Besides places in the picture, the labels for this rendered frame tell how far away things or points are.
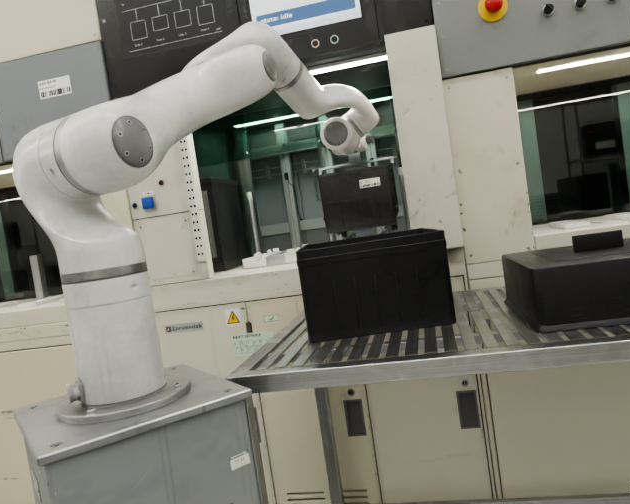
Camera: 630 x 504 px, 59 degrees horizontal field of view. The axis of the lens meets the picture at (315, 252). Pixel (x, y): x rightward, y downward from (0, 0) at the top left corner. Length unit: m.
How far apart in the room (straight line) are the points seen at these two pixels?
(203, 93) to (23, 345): 1.11
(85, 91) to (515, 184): 1.17
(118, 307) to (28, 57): 1.15
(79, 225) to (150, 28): 0.92
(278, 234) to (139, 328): 1.63
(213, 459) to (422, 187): 0.83
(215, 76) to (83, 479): 0.67
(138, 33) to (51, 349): 0.93
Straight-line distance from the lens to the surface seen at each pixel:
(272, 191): 2.42
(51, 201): 0.89
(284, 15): 1.55
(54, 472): 0.77
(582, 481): 1.63
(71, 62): 1.77
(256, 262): 1.71
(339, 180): 1.66
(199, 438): 0.81
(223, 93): 1.05
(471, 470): 1.59
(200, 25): 1.62
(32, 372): 1.89
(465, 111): 1.45
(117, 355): 0.83
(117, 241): 0.82
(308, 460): 1.62
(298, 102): 1.35
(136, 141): 0.80
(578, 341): 0.88
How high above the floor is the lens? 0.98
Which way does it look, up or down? 3 degrees down
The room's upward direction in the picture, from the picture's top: 8 degrees counter-clockwise
